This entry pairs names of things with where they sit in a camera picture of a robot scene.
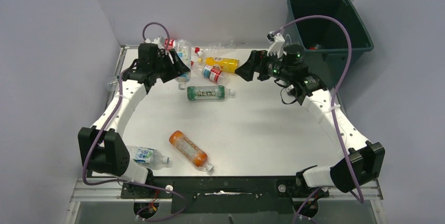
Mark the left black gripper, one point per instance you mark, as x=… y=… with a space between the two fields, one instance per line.
x=177 y=69

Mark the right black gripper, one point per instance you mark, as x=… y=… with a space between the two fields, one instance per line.
x=256 y=63

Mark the slim white label bottle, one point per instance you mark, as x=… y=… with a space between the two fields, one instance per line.
x=184 y=51

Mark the orange tea bottle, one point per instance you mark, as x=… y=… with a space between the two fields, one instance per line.
x=191 y=151

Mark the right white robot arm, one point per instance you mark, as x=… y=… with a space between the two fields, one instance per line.
x=361 y=160

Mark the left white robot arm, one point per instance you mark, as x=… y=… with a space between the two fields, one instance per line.
x=101 y=146

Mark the dark green plastic bin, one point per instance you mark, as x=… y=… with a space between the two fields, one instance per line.
x=329 y=62

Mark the red label bottle at back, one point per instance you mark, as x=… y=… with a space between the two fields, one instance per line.
x=170 y=44

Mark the yellow juice bottle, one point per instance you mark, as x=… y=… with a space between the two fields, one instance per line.
x=225 y=64

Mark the clear crushed bottle at back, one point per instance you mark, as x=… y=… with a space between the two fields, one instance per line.
x=215 y=50

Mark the red blue label bottle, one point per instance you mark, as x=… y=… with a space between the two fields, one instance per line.
x=211 y=73

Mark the green tea bottle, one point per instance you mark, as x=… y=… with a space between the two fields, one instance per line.
x=201 y=93

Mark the green label bottle far left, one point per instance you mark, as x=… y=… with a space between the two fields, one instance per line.
x=112 y=84

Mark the blue white label bottle front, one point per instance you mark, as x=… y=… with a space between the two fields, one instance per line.
x=148 y=157

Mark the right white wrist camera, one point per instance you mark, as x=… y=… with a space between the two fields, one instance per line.
x=276 y=41

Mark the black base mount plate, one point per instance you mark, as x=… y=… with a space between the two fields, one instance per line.
x=228 y=194

